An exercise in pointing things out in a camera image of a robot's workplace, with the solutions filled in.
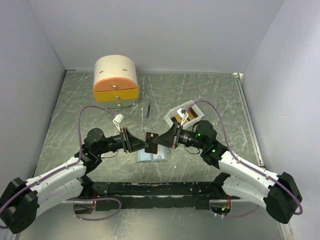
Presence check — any mint green card holder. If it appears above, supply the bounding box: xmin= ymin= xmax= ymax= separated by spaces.
xmin=136 ymin=146 xmax=170 ymax=163

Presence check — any blue pen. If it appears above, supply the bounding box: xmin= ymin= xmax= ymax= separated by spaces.
xmin=146 ymin=101 xmax=152 ymax=119

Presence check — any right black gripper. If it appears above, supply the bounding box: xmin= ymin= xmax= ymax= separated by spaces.
xmin=152 ymin=121 xmax=206 ymax=150

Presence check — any black base bar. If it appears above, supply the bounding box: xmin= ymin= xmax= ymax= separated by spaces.
xmin=76 ymin=181 xmax=227 ymax=210

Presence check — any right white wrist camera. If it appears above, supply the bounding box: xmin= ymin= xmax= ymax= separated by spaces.
xmin=176 ymin=107 xmax=189 ymax=127

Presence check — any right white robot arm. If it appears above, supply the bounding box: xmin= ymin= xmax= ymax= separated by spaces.
xmin=153 ymin=120 xmax=303 ymax=224

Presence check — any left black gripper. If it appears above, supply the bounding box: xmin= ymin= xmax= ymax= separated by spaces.
xmin=96 ymin=126 xmax=149 ymax=155

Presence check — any black VIP card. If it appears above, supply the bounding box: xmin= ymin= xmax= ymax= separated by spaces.
xmin=144 ymin=132 xmax=159 ymax=155

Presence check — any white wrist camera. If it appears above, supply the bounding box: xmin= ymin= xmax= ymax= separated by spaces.
xmin=176 ymin=107 xmax=189 ymax=127
xmin=112 ymin=113 xmax=124 ymax=132

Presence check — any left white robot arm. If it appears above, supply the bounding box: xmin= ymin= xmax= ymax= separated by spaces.
xmin=0 ymin=127 xmax=149 ymax=234

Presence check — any white plastic tray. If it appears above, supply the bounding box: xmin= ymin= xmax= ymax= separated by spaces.
xmin=164 ymin=100 xmax=205 ymax=130

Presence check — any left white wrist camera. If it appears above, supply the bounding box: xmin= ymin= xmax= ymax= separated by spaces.
xmin=112 ymin=113 xmax=124 ymax=132

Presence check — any beige mini drawer cabinet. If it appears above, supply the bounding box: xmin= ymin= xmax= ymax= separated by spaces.
xmin=92 ymin=55 xmax=140 ymax=109

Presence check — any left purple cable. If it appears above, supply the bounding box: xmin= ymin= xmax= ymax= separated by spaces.
xmin=0 ymin=105 xmax=118 ymax=230

